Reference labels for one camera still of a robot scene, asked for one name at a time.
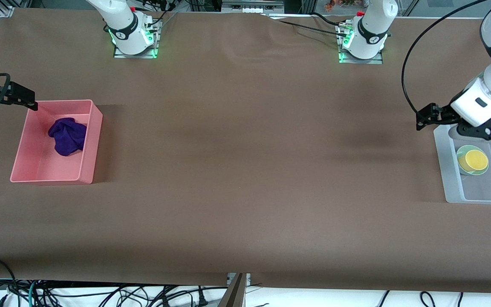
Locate purple cloth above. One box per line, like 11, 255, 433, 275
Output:
48, 118, 87, 157

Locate yellow cup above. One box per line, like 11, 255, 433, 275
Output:
458, 150, 489, 172

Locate green bowl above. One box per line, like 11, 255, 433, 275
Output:
456, 145, 490, 176

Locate pink plastic bin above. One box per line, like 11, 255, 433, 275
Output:
10, 99, 103, 185

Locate translucent plastic bin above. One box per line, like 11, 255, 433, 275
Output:
433, 119, 491, 206

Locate orange background objects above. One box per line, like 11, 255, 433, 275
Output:
324, 0, 357, 11

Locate brown table cover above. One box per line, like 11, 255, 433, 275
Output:
0, 8, 491, 295

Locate grey table leg profile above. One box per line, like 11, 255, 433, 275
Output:
217, 273, 251, 307

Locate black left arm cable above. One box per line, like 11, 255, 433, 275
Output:
401, 0, 491, 115

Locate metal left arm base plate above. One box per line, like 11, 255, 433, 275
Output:
338, 23, 384, 65

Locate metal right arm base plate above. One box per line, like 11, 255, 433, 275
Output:
113, 19, 159, 59

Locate short black table cable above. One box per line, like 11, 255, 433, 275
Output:
312, 12, 348, 27

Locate long black table cable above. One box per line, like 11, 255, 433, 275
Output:
263, 14, 350, 39

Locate thin grey base cable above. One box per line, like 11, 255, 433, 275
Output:
150, 11, 180, 32

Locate metal rail with connectors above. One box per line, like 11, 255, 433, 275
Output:
222, 0, 284, 13

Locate black floor cable bundle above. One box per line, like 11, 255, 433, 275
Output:
37, 285, 212, 307

